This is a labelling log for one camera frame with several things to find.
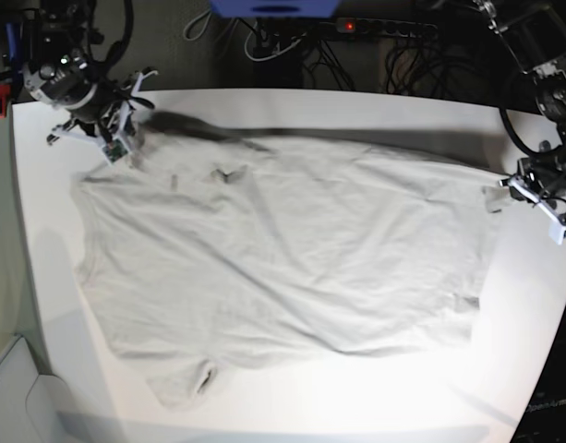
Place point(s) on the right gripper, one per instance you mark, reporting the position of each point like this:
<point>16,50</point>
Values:
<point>108,114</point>

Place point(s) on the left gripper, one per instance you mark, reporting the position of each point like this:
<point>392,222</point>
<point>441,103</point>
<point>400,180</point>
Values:
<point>540,184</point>

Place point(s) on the grey t-shirt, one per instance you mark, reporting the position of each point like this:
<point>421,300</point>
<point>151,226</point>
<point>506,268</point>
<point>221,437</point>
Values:
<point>207,254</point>

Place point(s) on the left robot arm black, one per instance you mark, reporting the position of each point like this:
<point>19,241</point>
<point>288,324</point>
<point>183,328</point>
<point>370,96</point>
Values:
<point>535,36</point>

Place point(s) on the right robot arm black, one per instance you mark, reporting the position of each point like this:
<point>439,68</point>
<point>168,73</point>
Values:
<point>62,72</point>

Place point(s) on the black power strip red light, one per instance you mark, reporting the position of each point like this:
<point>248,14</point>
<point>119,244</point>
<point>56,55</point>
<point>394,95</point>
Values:
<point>374,28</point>

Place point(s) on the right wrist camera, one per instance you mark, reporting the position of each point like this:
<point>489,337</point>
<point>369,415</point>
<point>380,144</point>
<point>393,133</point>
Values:
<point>116,149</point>

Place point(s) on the blue handled tool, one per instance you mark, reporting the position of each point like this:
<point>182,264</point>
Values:
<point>15,47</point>

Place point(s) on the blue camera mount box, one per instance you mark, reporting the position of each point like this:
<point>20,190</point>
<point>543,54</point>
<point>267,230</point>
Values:
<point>274,8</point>

